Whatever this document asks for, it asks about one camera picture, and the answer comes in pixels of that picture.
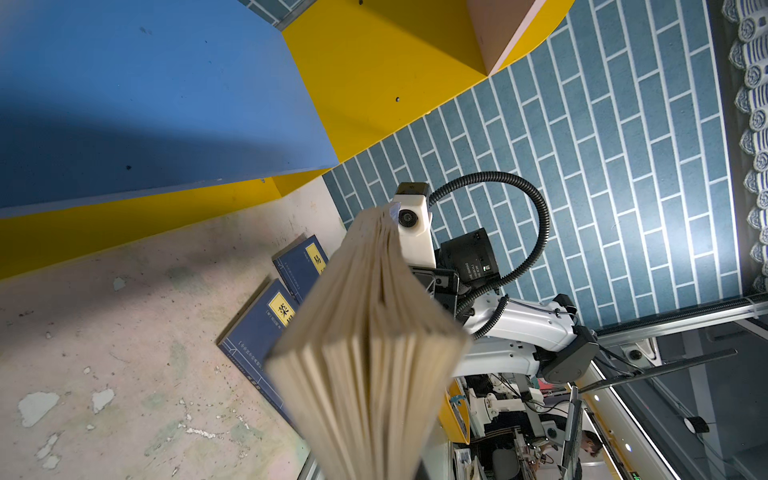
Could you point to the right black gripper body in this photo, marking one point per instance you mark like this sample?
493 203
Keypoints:
463 265

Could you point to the navy book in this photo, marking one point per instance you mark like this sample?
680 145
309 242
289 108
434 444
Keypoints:
252 333
300 264
364 364

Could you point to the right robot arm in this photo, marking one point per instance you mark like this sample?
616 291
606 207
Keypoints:
509 336

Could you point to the yellow pink blue bookshelf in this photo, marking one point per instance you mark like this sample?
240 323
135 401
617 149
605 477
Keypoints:
124 119

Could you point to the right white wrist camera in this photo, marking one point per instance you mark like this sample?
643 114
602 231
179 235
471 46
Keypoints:
414 223

